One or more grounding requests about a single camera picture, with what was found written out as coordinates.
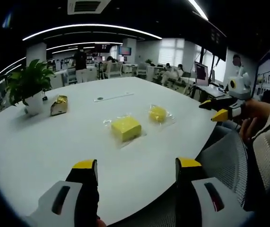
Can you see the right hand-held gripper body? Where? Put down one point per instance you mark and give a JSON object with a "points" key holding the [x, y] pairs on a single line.
{"points": [[240, 88]]}

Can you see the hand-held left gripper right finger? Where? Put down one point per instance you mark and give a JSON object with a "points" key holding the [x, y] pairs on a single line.
{"points": [[210, 201]]}

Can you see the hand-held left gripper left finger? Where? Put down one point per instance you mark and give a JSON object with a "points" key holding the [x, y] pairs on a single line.
{"points": [[63, 203]]}

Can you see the round yellow silicone block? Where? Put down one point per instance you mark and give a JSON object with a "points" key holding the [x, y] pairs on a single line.
{"points": [[158, 114]]}

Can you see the yellow sponge block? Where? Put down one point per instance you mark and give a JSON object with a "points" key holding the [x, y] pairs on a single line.
{"points": [[126, 128]]}

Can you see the person's right hand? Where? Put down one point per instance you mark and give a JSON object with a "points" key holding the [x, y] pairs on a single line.
{"points": [[247, 130]]}

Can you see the person's left hand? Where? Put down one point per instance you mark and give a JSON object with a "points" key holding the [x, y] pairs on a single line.
{"points": [[101, 222]]}

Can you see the grey laptop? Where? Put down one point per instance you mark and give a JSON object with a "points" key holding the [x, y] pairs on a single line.
{"points": [[214, 91]]}

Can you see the computer monitor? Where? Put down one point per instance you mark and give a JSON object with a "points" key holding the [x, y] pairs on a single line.
{"points": [[201, 73]]}

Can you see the grey mesh office chair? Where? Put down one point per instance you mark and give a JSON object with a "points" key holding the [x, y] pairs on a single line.
{"points": [[224, 163]]}

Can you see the golden foil packet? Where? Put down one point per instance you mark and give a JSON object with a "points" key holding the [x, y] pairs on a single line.
{"points": [[59, 106]]}

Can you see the white office chair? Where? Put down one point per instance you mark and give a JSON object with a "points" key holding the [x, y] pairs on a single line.
{"points": [[114, 69]]}

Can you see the small black desk object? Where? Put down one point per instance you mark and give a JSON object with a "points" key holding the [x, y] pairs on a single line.
{"points": [[44, 95]]}

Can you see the green potted plant white pot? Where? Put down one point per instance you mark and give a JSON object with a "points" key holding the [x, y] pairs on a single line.
{"points": [[29, 82]]}

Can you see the curved ceiling light strip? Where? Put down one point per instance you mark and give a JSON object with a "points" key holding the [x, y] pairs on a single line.
{"points": [[89, 28]]}

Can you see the ceiling air vent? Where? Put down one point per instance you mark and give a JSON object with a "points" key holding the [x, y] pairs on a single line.
{"points": [[87, 6]]}

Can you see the wall poster board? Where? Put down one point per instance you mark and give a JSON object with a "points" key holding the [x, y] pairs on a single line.
{"points": [[269, 71]]}

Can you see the wall display screen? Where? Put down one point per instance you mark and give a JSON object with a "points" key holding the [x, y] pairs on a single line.
{"points": [[124, 50]]}

